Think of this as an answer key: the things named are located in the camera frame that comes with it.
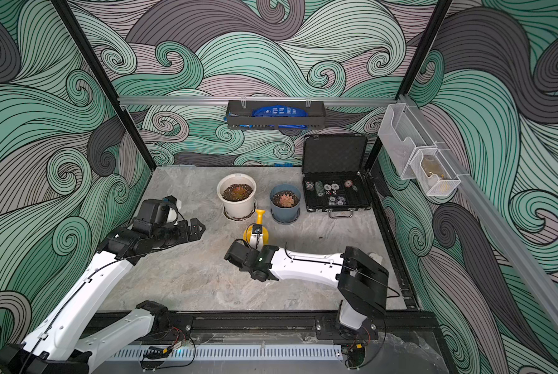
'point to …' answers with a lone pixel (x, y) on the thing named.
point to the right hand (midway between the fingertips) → (253, 255)
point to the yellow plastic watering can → (248, 230)
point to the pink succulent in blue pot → (286, 200)
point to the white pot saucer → (238, 219)
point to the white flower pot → (241, 207)
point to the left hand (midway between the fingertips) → (195, 227)
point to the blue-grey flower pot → (279, 213)
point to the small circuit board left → (154, 358)
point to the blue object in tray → (281, 111)
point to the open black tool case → (331, 166)
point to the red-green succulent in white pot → (238, 192)
